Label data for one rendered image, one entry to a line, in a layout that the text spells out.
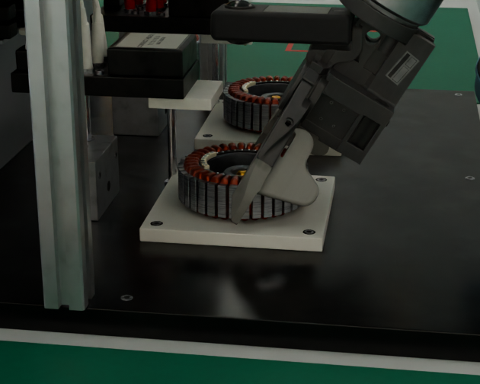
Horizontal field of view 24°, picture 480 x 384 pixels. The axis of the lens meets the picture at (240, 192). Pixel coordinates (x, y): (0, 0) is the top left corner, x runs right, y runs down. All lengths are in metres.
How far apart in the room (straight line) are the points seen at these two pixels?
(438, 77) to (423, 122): 0.28
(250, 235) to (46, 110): 0.22
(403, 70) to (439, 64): 0.69
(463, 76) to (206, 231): 0.70
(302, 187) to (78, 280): 0.20
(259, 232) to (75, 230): 0.18
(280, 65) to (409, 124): 0.37
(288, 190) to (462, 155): 0.30
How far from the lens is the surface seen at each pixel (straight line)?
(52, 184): 0.77
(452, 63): 1.60
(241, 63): 1.57
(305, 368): 0.77
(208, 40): 1.15
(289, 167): 0.89
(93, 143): 0.99
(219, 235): 0.90
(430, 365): 0.78
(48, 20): 0.75
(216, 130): 1.16
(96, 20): 0.94
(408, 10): 0.87
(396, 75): 0.90
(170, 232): 0.90
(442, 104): 1.32
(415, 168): 1.09
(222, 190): 0.90
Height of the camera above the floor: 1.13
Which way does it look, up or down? 20 degrees down
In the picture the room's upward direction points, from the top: straight up
